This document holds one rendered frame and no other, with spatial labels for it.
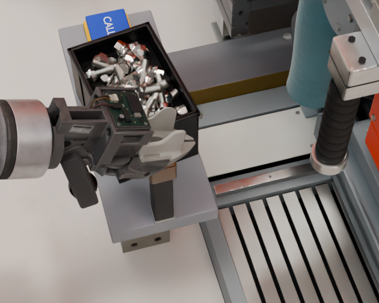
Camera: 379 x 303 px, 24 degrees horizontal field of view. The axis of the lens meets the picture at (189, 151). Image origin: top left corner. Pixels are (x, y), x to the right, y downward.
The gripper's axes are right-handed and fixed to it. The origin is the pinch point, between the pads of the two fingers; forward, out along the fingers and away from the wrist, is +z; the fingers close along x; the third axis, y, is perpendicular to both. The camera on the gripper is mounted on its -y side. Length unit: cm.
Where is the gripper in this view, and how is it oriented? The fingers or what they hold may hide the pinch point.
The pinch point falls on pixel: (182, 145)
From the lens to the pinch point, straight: 112.3
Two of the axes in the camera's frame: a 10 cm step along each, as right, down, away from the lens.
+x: -3.5, -7.9, 5.1
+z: 8.5, -0.3, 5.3
